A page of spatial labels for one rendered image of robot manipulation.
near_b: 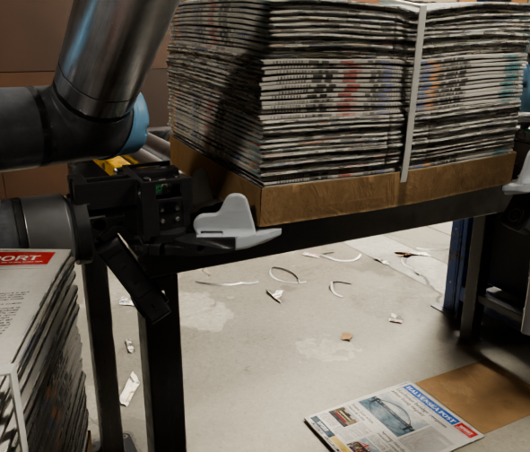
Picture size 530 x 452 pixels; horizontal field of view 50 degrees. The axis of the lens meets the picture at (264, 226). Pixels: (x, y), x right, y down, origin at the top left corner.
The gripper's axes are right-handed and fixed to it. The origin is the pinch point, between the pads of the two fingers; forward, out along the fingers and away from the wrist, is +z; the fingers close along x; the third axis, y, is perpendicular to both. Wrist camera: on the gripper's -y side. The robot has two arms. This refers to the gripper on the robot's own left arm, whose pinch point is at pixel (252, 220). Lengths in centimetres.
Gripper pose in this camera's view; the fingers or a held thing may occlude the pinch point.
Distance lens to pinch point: 65.2
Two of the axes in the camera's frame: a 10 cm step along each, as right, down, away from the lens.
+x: -4.7, -3.4, 8.2
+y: 0.3, -9.3, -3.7
